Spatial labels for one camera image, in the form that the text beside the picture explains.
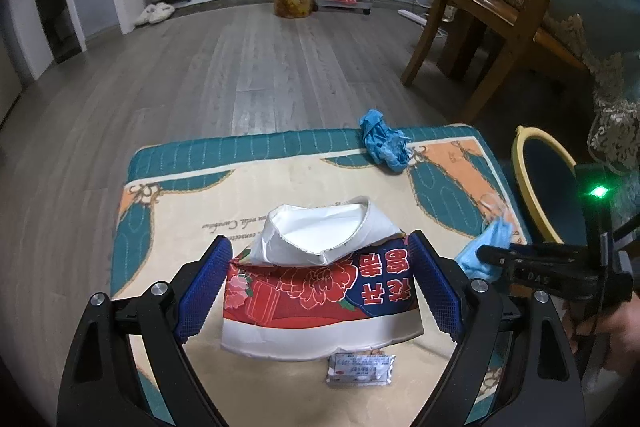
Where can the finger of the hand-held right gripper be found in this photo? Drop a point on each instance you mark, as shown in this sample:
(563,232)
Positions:
(520,253)

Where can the blue face mask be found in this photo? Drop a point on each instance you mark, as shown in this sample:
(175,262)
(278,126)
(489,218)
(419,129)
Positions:
(482,252)

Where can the blue bin with yellow rim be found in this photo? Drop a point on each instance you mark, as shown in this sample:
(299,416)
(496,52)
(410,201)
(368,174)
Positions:
(545,177)

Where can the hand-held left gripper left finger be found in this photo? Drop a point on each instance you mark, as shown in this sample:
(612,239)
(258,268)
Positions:
(205,289)

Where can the white slipper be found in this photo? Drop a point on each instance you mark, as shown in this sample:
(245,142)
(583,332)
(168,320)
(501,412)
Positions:
(164,11)
(145,15)

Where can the small white sachet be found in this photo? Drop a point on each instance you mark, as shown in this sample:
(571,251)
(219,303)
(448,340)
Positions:
(360,369)

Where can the red floral paper cup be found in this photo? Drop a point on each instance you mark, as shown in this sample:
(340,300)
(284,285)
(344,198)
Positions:
(320,297)

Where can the person's right hand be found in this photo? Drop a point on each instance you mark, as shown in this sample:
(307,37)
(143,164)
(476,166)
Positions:
(620,337)

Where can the wooden chair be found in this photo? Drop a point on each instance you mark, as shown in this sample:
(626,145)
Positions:
(500,7)

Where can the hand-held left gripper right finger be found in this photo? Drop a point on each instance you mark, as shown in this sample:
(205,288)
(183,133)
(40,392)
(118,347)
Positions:
(440,289)

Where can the white power strip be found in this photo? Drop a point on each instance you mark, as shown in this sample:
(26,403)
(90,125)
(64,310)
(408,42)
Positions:
(412,17)

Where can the teal and cream printed mat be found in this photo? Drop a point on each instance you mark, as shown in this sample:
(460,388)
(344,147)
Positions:
(200,187)

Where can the crumpled blue glove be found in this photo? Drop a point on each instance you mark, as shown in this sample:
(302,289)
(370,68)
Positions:
(385,142)

